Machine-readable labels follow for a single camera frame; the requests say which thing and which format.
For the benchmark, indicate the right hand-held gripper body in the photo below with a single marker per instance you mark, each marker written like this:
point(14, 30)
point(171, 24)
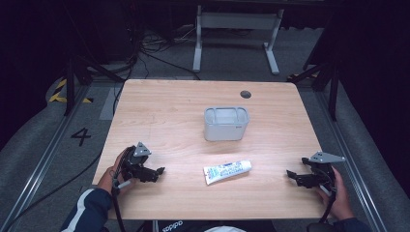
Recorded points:
point(322, 167)

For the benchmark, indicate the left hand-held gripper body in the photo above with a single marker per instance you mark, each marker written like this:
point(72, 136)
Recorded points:
point(135, 159)

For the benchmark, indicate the person's left hand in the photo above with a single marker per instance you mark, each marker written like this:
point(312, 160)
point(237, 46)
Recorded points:
point(108, 179)

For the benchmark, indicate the person's right hand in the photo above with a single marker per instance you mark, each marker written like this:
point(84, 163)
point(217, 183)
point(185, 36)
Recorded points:
point(341, 199)

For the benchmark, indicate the white toothpaste tube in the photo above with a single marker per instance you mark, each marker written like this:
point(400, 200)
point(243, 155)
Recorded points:
point(227, 170)

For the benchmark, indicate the white plastic container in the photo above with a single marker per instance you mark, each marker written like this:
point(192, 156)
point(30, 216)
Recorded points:
point(225, 127)

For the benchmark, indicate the black metal stand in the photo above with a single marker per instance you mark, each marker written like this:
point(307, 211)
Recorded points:
point(325, 77)
point(77, 74)

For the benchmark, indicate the yellow black floor tape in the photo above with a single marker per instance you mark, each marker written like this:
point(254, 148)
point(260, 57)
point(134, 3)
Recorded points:
point(58, 95)

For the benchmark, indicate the aluminium floor rail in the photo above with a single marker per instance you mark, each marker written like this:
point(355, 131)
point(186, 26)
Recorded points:
point(45, 158)
point(351, 158)

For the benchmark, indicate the white metal desk frame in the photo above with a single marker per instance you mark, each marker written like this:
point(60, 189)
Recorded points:
point(238, 21)

